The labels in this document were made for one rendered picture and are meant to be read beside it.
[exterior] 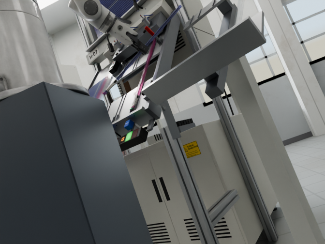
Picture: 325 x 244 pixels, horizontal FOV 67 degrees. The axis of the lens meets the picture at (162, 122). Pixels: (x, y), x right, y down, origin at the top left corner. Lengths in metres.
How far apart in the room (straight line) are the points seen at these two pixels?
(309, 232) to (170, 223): 0.69
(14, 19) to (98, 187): 0.29
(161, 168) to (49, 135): 0.96
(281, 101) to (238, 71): 3.52
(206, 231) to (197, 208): 0.07
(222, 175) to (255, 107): 0.41
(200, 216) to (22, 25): 0.68
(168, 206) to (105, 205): 0.95
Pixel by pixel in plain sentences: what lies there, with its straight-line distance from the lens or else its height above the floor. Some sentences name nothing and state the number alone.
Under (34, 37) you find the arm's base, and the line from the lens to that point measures 0.46.
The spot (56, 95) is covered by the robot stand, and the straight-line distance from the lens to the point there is 0.35.
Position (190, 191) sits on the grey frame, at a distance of 0.82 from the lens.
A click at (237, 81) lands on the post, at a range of 0.80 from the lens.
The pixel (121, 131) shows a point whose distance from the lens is 0.96.
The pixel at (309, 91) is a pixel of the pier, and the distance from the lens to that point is 4.25.
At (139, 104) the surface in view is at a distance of 0.92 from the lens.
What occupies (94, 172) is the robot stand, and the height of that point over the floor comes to 0.57.
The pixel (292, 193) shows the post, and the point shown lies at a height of 0.33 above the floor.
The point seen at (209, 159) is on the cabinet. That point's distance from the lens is 1.09.
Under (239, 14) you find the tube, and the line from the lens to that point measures 0.69.
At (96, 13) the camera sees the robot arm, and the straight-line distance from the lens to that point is 0.94.
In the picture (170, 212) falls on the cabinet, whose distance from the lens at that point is 1.30.
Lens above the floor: 0.56
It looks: 7 degrees up
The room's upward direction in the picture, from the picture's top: 20 degrees counter-clockwise
